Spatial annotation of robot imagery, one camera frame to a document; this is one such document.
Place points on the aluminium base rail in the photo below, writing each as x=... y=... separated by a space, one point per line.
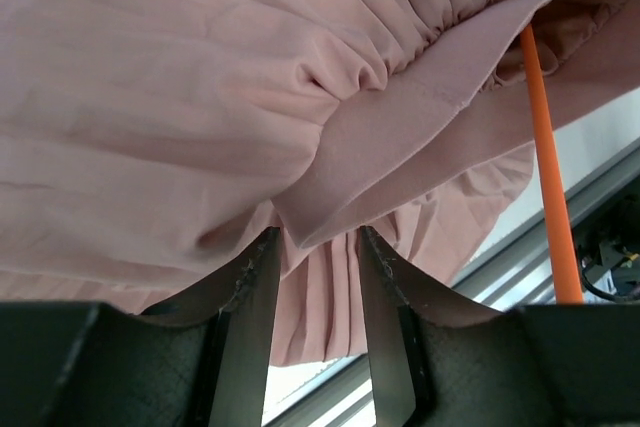
x=516 y=271

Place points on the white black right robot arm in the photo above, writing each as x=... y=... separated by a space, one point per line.
x=607 y=251

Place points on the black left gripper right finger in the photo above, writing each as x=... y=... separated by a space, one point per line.
x=438 y=358

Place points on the pink pleated skirt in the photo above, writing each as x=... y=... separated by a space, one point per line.
x=146 y=143

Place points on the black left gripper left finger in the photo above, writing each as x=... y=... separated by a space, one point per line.
x=198 y=358

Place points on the orange plastic hanger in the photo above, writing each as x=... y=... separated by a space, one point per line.
x=565 y=272

